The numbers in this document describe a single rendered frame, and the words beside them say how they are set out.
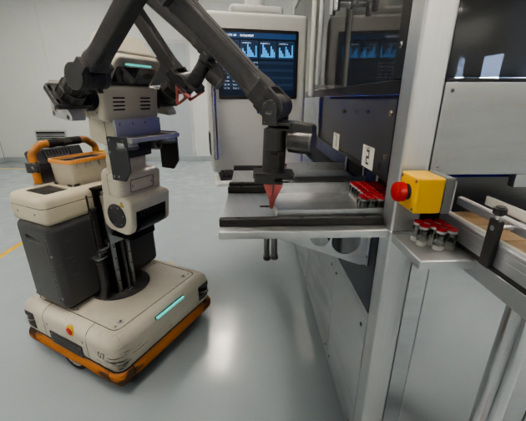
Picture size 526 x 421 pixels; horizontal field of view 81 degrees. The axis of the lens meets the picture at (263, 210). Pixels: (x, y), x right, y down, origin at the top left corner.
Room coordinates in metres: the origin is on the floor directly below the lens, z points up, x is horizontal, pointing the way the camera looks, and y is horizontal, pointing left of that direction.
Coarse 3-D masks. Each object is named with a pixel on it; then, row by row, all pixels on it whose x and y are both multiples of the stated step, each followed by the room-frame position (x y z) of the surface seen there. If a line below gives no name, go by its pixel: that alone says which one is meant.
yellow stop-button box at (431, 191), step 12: (408, 180) 0.60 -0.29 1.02; (420, 180) 0.56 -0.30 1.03; (432, 180) 0.56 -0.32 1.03; (444, 180) 0.56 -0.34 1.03; (408, 192) 0.59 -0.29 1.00; (420, 192) 0.56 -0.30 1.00; (432, 192) 0.56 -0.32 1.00; (444, 192) 0.56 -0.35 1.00; (408, 204) 0.58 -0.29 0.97; (420, 204) 0.56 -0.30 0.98; (432, 204) 0.56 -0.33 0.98; (444, 204) 0.56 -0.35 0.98
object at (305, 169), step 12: (288, 168) 1.31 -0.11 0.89; (300, 168) 1.31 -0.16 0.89; (312, 168) 1.31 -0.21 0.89; (324, 168) 1.31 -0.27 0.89; (336, 168) 1.32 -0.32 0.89; (288, 180) 1.05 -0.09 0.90; (300, 180) 1.05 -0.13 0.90; (312, 180) 1.05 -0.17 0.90; (324, 180) 1.06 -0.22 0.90; (336, 180) 1.06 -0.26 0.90; (348, 180) 1.06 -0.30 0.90; (360, 180) 1.06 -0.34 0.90
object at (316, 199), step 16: (288, 192) 0.97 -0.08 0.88; (304, 192) 0.97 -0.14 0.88; (320, 192) 0.97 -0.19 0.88; (336, 192) 0.97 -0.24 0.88; (288, 208) 0.81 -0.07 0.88; (304, 208) 0.81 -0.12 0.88; (320, 208) 0.81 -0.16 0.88; (336, 208) 0.81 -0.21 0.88; (352, 208) 0.81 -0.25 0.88; (368, 208) 0.72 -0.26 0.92
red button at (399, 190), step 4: (392, 184) 0.61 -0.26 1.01; (396, 184) 0.59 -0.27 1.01; (400, 184) 0.59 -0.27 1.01; (404, 184) 0.59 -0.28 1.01; (392, 188) 0.60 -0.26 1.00; (396, 188) 0.59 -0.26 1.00; (400, 188) 0.58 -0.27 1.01; (404, 188) 0.58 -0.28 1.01; (392, 192) 0.60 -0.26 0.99; (396, 192) 0.58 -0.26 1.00; (400, 192) 0.58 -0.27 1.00; (404, 192) 0.58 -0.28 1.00; (392, 196) 0.59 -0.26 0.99; (396, 196) 0.58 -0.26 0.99; (400, 196) 0.58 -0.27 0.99; (404, 196) 0.58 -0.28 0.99; (396, 200) 0.59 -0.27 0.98; (400, 200) 0.58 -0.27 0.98
